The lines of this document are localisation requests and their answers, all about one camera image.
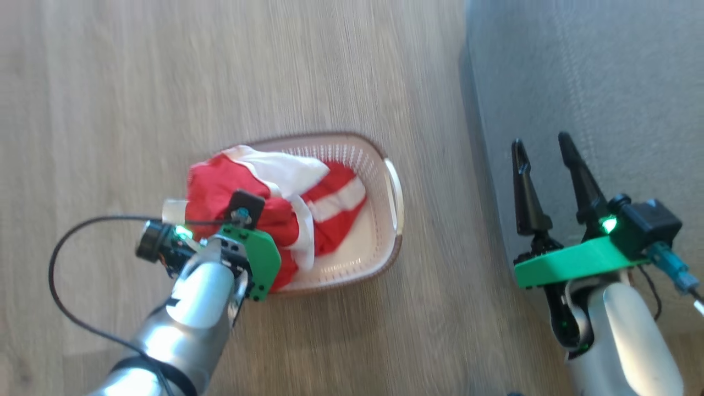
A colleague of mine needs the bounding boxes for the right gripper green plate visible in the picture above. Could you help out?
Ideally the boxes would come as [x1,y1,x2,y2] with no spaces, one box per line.
[511,131,651,353]

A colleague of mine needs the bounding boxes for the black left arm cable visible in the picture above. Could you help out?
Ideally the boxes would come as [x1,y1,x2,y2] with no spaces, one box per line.
[48,214,238,396]

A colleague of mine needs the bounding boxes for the red garment with white part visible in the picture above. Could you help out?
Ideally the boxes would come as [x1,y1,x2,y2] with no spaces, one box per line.
[186,145,331,292]

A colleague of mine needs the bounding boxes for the white brown-rimmed laundry basket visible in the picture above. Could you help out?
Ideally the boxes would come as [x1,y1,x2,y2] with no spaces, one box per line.
[162,131,405,298]

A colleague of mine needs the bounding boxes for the grey fabric sofa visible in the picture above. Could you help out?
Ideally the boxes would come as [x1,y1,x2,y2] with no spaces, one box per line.
[459,0,704,396]

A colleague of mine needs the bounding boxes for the right arm teal-plug cable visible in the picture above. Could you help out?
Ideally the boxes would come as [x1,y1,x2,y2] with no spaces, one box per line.
[640,242,704,321]

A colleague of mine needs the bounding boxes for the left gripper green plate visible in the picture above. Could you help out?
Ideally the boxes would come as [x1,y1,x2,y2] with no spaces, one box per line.
[136,220,282,302]

